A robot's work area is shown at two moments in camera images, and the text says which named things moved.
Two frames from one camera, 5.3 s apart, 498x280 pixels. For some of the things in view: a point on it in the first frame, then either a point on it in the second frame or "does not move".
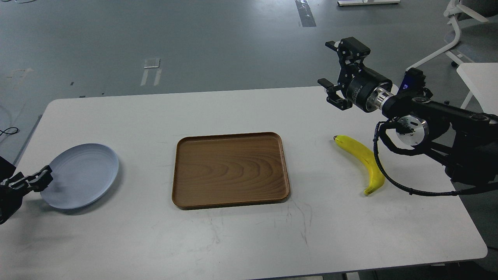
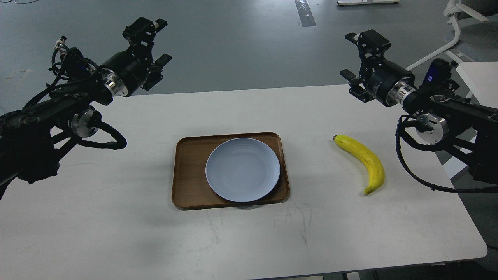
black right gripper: [363, 87] to [385, 81]
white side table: [481, 78] does not move
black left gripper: [11, 201] to [129, 70]
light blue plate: [82, 175] to [242, 170]
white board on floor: [343, 2] does not move
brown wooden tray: [219, 170] does not move
